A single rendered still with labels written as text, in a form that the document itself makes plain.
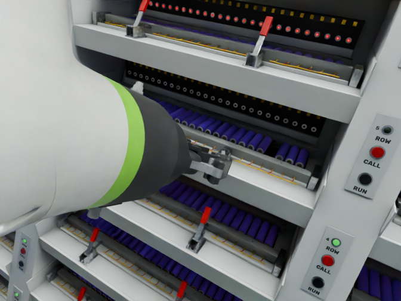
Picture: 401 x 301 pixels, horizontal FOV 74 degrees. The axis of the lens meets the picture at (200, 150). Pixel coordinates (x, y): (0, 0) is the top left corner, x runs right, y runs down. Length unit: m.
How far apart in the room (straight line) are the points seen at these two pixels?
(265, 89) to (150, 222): 0.38
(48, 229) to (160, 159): 0.72
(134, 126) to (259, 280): 0.46
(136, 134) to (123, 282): 0.61
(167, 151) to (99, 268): 0.61
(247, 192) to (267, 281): 0.18
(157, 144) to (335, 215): 0.36
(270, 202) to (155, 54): 0.36
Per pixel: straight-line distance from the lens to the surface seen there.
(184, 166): 0.26
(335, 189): 0.47
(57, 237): 0.87
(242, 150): 0.53
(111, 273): 0.77
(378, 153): 0.46
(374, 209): 0.49
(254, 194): 0.49
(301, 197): 0.50
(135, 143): 0.17
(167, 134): 0.20
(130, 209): 0.66
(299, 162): 0.56
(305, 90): 0.47
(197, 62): 0.52
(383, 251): 0.52
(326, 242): 0.50
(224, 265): 0.58
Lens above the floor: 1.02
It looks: 13 degrees down
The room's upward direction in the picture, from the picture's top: 17 degrees clockwise
